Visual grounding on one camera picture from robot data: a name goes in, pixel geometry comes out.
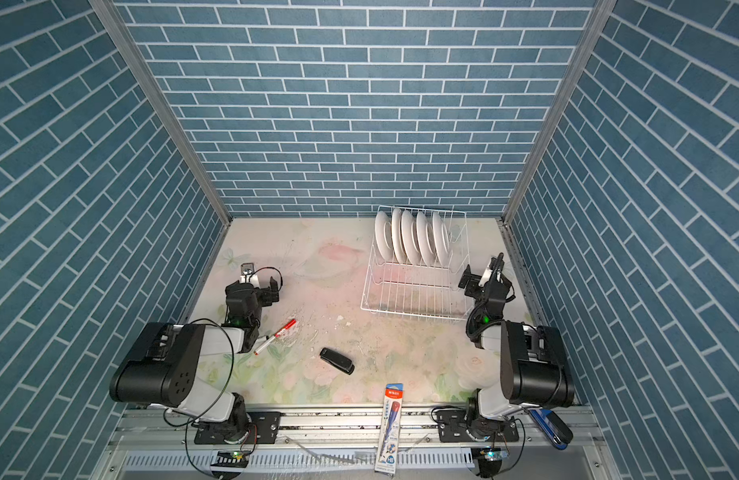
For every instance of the blue striped white plate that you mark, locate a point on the blue striped white plate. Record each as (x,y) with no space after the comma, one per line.
(383,237)

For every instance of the blue and black handheld tool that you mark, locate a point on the blue and black handheld tool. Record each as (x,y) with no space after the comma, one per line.
(554,428)

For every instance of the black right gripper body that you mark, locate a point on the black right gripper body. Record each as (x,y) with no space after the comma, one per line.
(474,291)

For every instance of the aluminium front rail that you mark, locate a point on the aluminium front rail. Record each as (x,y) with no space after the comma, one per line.
(309,426)

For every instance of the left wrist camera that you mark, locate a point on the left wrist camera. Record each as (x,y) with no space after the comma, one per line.
(247,272)

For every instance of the black stapler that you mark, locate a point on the black stapler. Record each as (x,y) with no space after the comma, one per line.
(337,360)

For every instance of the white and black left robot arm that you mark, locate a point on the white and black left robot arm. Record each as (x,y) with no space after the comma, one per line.
(161,368)

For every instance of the red and white marker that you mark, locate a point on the red and white marker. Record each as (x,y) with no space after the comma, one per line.
(267,341)

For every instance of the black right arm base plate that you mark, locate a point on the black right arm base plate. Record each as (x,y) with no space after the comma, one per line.
(456,425)

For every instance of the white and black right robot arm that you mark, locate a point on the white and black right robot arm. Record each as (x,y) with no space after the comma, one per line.
(534,376)

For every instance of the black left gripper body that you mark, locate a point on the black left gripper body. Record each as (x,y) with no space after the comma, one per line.
(266,298)

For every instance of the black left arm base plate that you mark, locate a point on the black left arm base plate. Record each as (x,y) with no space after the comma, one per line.
(255,427)

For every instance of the white wire dish rack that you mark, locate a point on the white wire dish rack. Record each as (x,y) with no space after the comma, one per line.
(420,291)

